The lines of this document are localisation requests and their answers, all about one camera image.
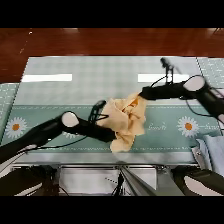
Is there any yellow shirt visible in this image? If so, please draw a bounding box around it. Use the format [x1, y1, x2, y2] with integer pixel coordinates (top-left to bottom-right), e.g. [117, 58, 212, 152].
[96, 92, 148, 154]

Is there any light blue garment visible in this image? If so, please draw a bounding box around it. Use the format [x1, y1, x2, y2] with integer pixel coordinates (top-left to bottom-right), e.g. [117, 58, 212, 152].
[195, 134, 224, 178]

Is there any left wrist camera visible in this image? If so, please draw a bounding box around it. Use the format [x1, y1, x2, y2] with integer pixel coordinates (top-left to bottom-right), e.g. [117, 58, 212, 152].
[88, 99, 110, 124]

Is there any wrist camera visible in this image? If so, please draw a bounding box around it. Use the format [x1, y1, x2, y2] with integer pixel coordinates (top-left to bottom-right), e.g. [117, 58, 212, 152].
[88, 99, 110, 124]
[159, 57, 177, 84]

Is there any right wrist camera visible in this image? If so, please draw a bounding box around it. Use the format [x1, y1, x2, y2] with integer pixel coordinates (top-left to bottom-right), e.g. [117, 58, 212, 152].
[159, 57, 177, 84]

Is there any silver frame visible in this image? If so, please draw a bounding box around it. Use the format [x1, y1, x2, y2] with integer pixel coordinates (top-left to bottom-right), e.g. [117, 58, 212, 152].
[0, 151, 224, 197]

